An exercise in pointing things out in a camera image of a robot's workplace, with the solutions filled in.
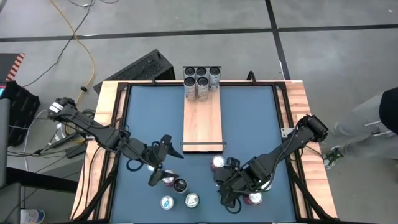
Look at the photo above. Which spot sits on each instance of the white and blue shoe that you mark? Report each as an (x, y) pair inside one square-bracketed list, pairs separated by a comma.
[(31, 216)]

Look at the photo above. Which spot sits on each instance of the black metal table frame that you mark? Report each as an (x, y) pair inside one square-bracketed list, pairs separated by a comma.
[(122, 86)]

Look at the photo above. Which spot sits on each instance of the black floor bar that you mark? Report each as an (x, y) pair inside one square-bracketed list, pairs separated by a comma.
[(40, 180)]

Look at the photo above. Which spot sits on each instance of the person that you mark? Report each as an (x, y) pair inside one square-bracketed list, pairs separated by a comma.
[(367, 130)]

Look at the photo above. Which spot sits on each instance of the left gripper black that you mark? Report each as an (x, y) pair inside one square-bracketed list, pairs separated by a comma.
[(154, 155)]

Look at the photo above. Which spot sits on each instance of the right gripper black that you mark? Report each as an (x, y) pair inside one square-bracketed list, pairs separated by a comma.
[(236, 180)]

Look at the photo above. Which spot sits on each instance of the black board with striped edge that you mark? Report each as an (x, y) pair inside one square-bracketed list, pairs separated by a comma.
[(7, 65)]

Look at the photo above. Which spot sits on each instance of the blue silver Red Bull can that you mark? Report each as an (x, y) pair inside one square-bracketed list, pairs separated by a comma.
[(167, 203), (150, 168)]

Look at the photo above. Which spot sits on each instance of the blue table mat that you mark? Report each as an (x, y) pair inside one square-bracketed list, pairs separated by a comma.
[(248, 109)]

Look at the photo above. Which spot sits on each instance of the grey metal mounting plate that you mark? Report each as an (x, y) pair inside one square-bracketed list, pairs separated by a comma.
[(90, 137), (287, 132)]

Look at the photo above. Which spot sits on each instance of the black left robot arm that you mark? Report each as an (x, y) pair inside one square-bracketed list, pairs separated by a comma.
[(102, 137)]

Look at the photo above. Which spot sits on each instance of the white Celsius Arctic can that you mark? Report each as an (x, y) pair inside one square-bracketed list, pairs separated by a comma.
[(189, 72), (201, 72), (214, 73)]

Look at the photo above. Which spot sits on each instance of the black bag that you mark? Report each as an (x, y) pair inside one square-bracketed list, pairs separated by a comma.
[(23, 109)]

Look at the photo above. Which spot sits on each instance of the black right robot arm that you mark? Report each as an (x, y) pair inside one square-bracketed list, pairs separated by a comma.
[(280, 152)]

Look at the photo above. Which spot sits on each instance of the wooden shelf with black rails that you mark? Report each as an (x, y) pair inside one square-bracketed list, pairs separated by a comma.
[(203, 124)]

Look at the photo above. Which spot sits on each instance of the grey floor box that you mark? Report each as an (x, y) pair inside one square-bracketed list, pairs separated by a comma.
[(9, 205)]

